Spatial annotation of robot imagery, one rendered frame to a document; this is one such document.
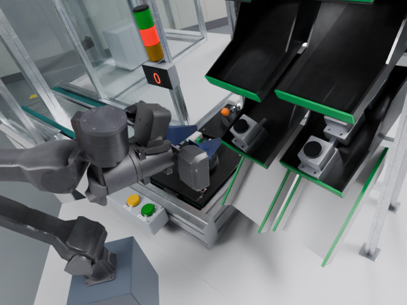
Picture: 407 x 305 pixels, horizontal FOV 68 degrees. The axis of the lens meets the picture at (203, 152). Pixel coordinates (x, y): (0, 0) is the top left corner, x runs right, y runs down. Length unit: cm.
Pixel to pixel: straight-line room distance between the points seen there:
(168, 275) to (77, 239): 36
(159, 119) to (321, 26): 31
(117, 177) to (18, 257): 216
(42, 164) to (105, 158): 10
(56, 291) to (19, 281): 139
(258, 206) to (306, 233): 13
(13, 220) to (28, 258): 188
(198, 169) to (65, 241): 31
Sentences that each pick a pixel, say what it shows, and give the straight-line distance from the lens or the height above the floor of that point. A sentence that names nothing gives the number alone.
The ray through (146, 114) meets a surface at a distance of 45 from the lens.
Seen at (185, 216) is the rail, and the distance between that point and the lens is 87.
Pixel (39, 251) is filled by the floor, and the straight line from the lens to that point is 249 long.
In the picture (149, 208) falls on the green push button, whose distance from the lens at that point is 92.
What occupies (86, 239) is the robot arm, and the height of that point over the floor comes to 119.
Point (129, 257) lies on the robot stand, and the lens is 73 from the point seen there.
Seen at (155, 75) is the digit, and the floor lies 121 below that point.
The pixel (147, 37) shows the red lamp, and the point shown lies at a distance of 98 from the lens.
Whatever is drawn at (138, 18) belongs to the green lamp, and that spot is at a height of 139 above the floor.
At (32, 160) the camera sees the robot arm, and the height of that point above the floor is 140.
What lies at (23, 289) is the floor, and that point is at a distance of 238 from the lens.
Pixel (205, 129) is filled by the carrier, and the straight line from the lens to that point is 112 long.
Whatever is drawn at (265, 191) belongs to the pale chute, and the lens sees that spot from 77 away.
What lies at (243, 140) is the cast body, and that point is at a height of 125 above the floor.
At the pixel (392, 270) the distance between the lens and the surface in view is 91.
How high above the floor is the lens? 163
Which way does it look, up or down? 40 degrees down
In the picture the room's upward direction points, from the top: 16 degrees counter-clockwise
